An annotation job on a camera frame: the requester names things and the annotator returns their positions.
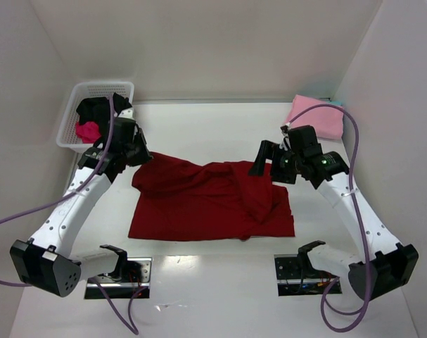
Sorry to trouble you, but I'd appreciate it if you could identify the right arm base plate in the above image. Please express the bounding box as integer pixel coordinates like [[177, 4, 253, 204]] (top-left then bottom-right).
[[274, 255, 336, 296]]

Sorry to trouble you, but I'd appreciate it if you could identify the magenta t shirt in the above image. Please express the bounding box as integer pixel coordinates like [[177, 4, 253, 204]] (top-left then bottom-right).
[[75, 121, 101, 144]]

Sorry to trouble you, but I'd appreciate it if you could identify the folded pink t shirt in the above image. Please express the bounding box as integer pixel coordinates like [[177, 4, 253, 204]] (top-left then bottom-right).
[[285, 95, 343, 140]]

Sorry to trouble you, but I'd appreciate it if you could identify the white plastic basket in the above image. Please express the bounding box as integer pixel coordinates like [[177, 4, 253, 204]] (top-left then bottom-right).
[[56, 80, 134, 154]]

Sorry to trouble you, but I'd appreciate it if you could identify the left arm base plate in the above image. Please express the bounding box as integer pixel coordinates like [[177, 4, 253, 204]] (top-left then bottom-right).
[[94, 257, 153, 299]]

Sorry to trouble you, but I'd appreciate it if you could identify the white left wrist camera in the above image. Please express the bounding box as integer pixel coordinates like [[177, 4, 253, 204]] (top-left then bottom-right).
[[118, 108, 135, 120]]

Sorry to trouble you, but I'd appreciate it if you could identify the dark red t shirt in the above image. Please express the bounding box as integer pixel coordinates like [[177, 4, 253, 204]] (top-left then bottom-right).
[[128, 153, 295, 242]]

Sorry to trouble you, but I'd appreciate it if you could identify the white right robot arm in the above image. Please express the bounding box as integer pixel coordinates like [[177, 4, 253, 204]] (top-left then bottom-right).
[[248, 126, 419, 300]]

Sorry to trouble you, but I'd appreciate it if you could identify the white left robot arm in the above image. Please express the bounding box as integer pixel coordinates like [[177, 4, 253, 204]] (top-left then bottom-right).
[[10, 117, 152, 297]]

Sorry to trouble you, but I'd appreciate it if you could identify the black t shirt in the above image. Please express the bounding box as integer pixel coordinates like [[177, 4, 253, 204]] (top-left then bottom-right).
[[76, 93, 132, 135]]

